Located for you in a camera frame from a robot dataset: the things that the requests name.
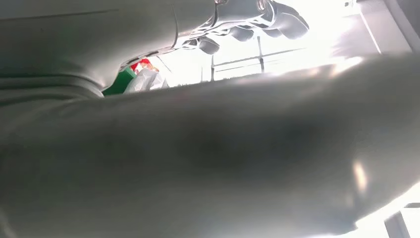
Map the grey package bag red stripe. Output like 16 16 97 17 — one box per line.
123 58 169 94

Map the large crumpled grey package bag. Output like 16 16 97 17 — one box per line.
0 54 420 238

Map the green plastic crate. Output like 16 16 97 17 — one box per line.
102 67 138 97

